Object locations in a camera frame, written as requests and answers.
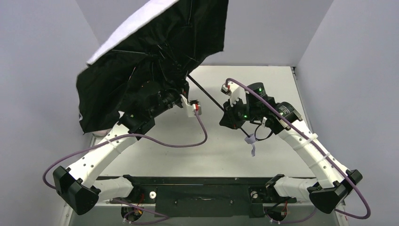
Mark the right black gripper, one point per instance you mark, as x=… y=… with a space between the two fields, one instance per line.
x=229 y=115

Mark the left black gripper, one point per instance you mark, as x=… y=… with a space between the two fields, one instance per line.
x=170 y=98

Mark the purple umbrella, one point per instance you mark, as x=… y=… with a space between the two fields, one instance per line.
x=156 y=48

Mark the pink zippered umbrella case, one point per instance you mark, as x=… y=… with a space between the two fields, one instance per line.
x=101 y=133

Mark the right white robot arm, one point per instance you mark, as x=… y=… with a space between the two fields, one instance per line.
x=332 y=183

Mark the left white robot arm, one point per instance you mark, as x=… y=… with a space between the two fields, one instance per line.
x=93 y=162

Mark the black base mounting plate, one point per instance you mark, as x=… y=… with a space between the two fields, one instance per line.
x=205 y=196

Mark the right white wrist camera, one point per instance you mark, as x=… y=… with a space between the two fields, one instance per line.
x=233 y=90

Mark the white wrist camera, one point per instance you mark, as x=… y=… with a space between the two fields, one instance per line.
x=233 y=90
x=192 y=108

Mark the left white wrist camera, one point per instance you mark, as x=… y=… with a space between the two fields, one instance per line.
x=192 y=108

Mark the aluminium rail frame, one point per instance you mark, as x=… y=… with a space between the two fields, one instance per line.
x=137 y=213

